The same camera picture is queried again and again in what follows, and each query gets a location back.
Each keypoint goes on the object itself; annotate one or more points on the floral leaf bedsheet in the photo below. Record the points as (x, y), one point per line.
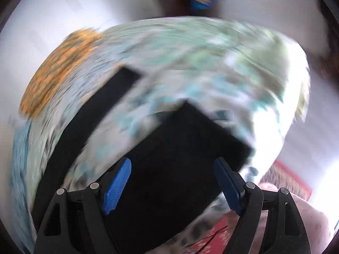
(247, 78)

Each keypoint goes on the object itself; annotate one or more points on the orange floral pillow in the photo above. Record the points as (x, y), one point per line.
(56, 68)

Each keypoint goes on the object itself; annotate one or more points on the teal patterned pillow near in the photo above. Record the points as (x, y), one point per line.
(25, 236)

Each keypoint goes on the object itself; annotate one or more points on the black pants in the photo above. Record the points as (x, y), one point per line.
(172, 179)

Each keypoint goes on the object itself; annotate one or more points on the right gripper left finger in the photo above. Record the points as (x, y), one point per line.
(75, 221)

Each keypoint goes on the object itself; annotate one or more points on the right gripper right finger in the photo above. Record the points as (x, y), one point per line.
(232, 186)

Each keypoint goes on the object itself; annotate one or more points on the red patterned rug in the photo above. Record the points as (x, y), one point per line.
(280, 176)

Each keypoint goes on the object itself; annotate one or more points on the brown wooden cabinet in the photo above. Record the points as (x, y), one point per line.
(177, 8)

